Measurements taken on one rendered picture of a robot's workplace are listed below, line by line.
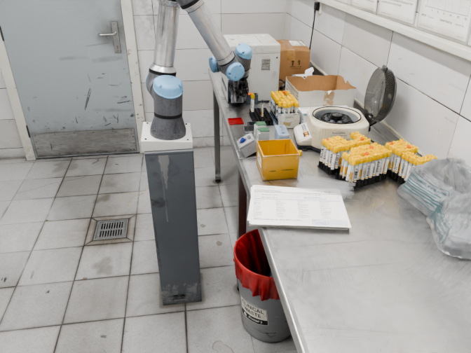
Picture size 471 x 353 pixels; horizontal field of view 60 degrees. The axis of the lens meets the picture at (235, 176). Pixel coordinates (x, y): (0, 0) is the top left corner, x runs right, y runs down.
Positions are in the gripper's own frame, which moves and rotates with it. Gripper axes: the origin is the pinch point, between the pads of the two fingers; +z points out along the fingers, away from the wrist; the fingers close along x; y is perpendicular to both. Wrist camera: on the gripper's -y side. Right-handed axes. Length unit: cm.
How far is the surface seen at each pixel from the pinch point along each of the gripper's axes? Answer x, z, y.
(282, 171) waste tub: 5, -37, 67
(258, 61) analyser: 11.5, -11.9, -13.5
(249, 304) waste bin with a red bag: -5, 23, 99
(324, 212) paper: 12, -47, 89
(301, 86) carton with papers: 33.9, -3.7, -2.6
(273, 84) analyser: 20.2, -1.1, -7.3
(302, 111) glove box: 25.9, -16.1, 23.5
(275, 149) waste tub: 5, -33, 55
